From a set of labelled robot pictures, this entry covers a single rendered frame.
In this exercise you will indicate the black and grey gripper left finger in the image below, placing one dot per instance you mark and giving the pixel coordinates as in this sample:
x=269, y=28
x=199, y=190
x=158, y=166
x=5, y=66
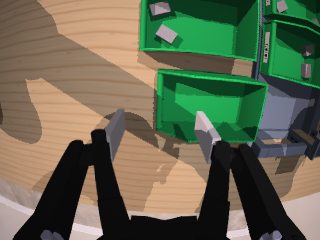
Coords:
x=54, y=215

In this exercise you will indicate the grey metal shelf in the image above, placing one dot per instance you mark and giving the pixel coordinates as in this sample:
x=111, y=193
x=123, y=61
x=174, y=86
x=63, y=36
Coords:
x=288, y=106

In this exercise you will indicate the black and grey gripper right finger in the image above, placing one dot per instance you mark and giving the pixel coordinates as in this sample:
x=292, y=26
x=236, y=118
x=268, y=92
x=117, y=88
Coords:
x=265, y=215

